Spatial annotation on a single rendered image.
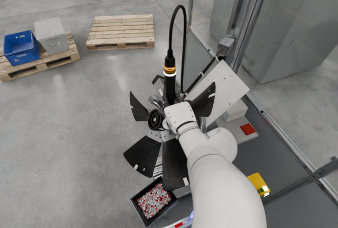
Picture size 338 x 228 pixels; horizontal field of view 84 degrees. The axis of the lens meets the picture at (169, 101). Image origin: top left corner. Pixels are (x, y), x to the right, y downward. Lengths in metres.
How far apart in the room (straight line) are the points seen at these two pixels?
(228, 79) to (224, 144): 0.64
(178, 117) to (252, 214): 0.47
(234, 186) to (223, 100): 0.86
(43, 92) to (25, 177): 1.27
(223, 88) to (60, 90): 2.58
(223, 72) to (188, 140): 0.62
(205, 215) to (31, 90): 3.34
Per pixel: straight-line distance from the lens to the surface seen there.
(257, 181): 1.13
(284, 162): 1.52
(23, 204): 2.54
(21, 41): 4.25
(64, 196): 2.36
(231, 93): 1.08
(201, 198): 0.27
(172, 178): 0.95
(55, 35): 3.53
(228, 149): 0.52
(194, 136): 0.62
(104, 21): 4.32
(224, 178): 0.27
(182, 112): 0.68
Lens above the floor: 2.06
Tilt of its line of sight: 51 degrees down
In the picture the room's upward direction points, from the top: straight up
